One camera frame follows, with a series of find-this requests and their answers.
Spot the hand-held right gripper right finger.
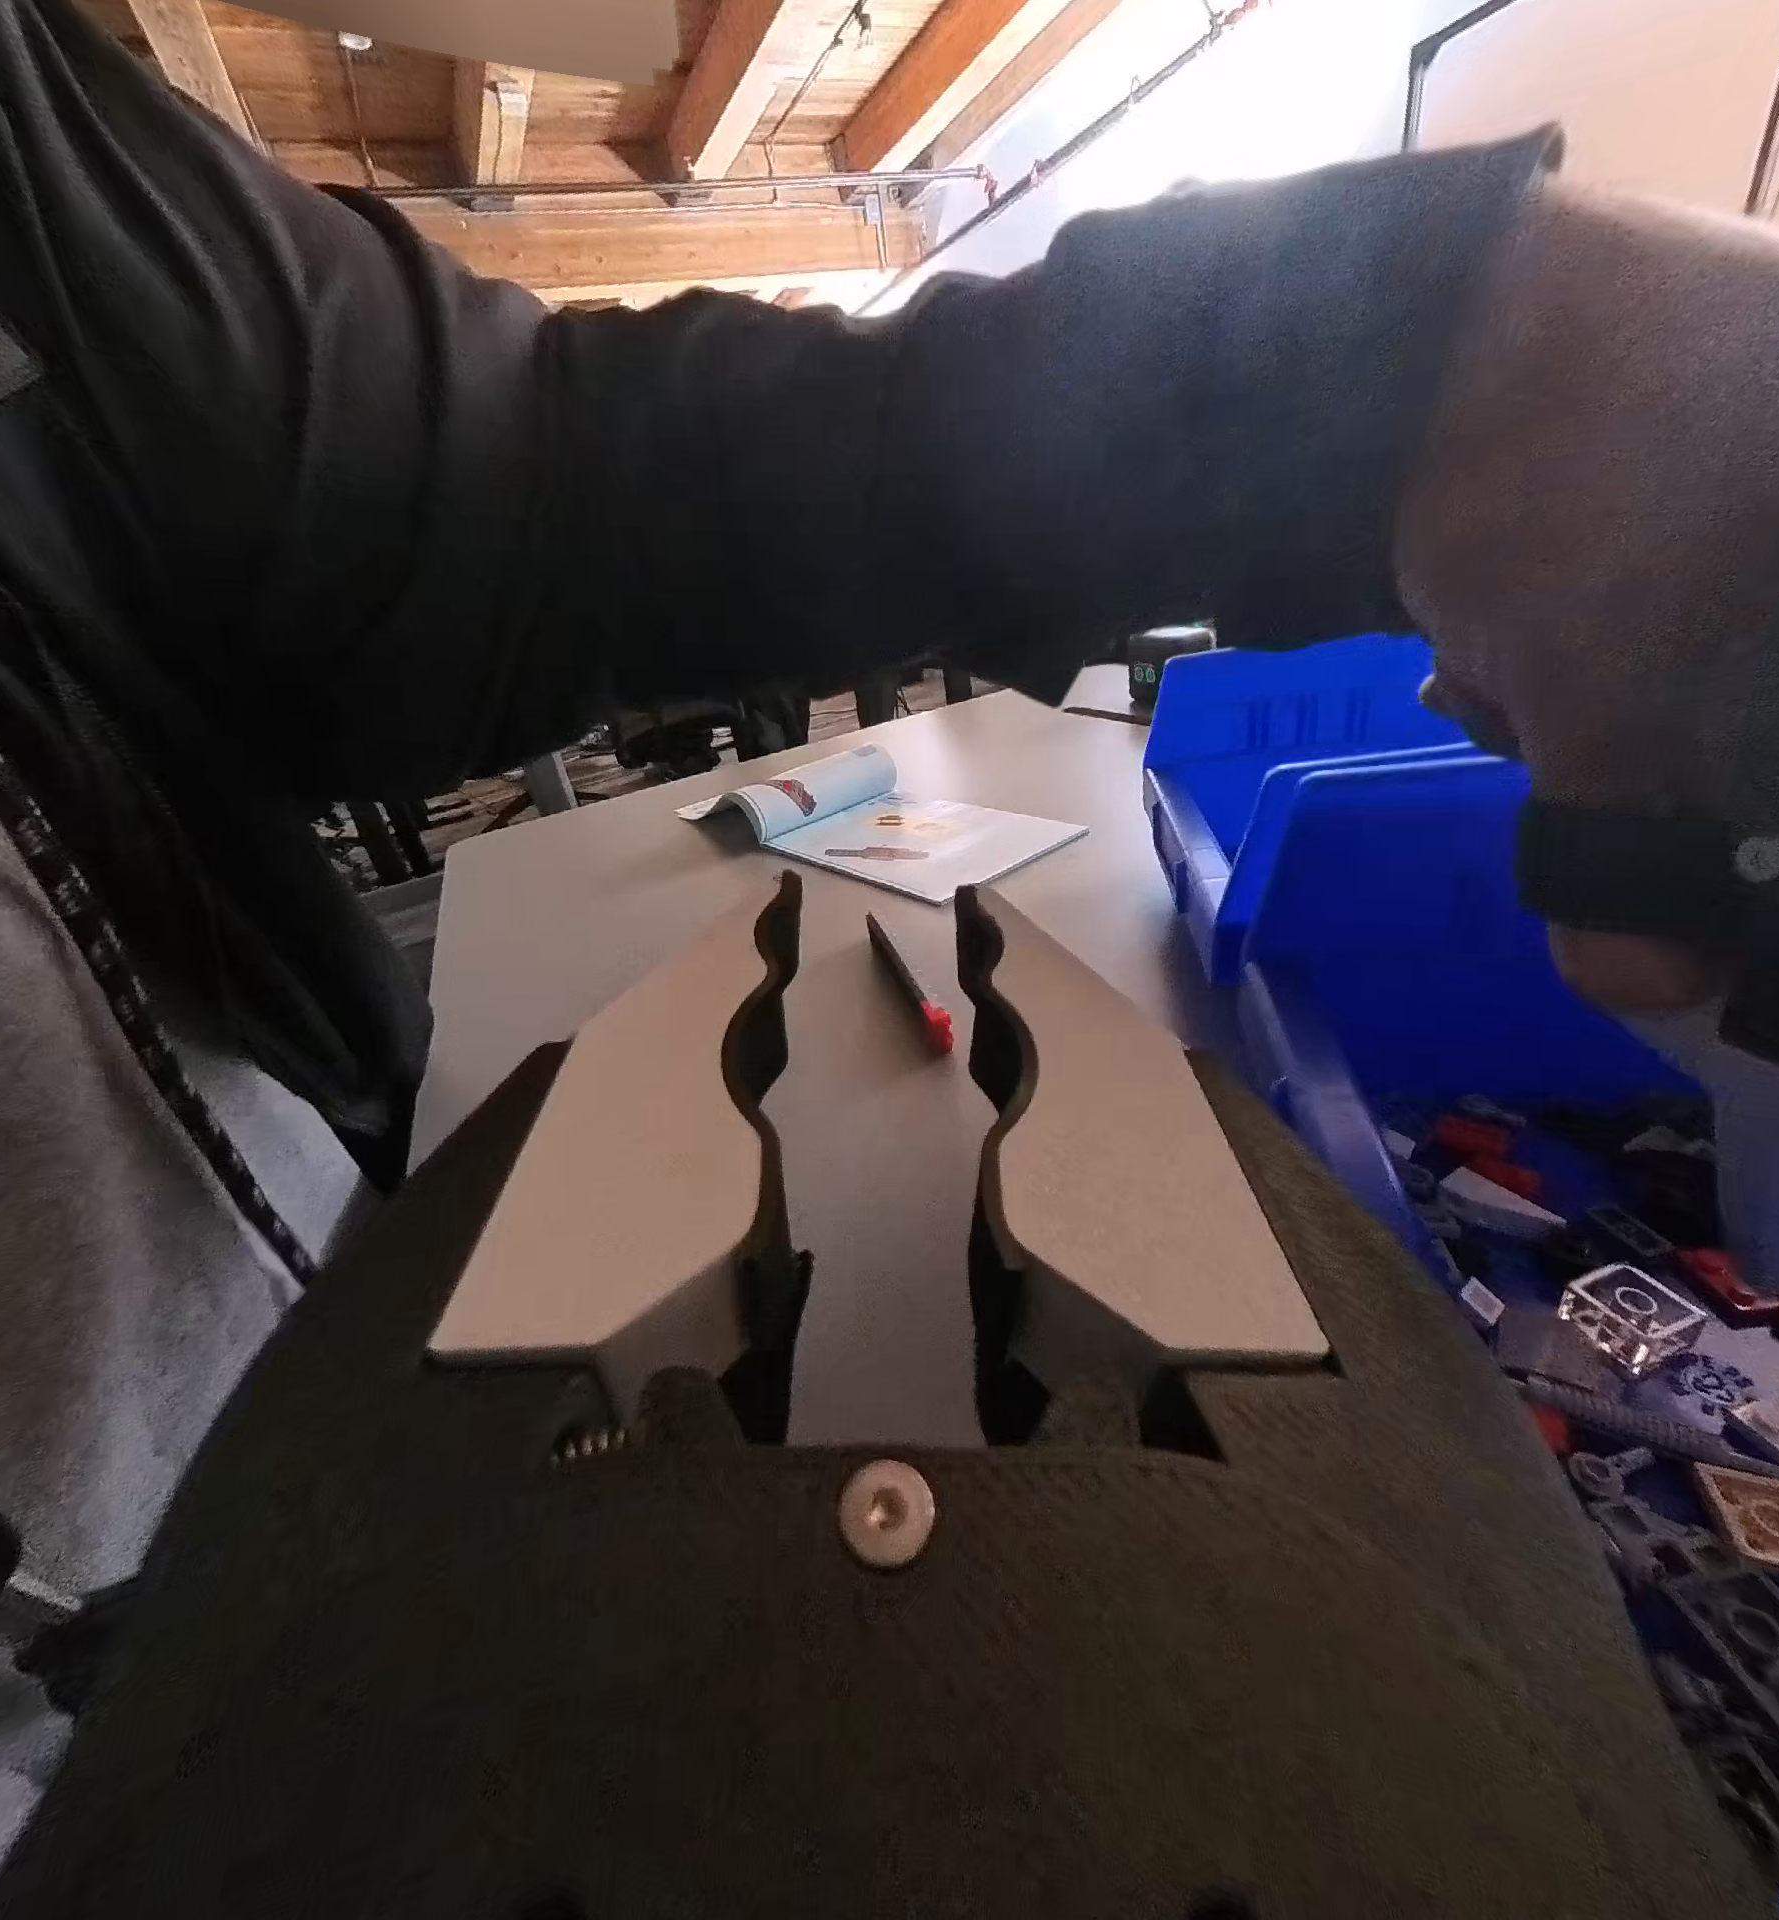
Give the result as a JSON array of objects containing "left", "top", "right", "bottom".
[{"left": 953, "top": 881, "right": 1337, "bottom": 1423}]

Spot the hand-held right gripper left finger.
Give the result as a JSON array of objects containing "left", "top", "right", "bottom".
[{"left": 425, "top": 871, "right": 816, "bottom": 1400}]

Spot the blue plastic storage bin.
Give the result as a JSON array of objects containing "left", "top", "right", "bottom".
[
  {"left": 1141, "top": 629, "right": 1446, "bottom": 992},
  {"left": 1231, "top": 748, "right": 1779, "bottom": 1920}
]

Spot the long dark grey brick plate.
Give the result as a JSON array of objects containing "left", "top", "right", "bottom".
[{"left": 864, "top": 908, "right": 940, "bottom": 1040}]

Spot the pile of mixed toy bricks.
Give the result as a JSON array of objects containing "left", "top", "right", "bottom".
[{"left": 1375, "top": 1093, "right": 1779, "bottom": 1892}]

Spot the person's left forearm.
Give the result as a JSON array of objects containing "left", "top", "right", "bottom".
[{"left": 529, "top": 127, "right": 1565, "bottom": 709}]

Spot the grey desk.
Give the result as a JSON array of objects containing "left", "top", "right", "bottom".
[{"left": 408, "top": 658, "right": 1431, "bottom": 1447}]

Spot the person's left hand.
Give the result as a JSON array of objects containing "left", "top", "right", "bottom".
[{"left": 1392, "top": 191, "right": 1779, "bottom": 818}]

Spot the brick instruction booklet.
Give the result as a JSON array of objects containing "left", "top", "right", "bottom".
[{"left": 676, "top": 745, "right": 1088, "bottom": 906}]

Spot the black device with green lights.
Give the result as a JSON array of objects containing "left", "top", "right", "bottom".
[{"left": 1123, "top": 619, "right": 1218, "bottom": 708}]

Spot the person's grey sweatshirt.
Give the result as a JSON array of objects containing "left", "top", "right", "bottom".
[{"left": 0, "top": 736, "right": 382, "bottom": 1920}]

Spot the person's black jacket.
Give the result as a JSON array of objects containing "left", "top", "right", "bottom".
[{"left": 0, "top": 0, "right": 620, "bottom": 1203}]

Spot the black white-flecked cord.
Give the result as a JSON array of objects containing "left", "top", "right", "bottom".
[{"left": 0, "top": 666, "right": 317, "bottom": 1289}]

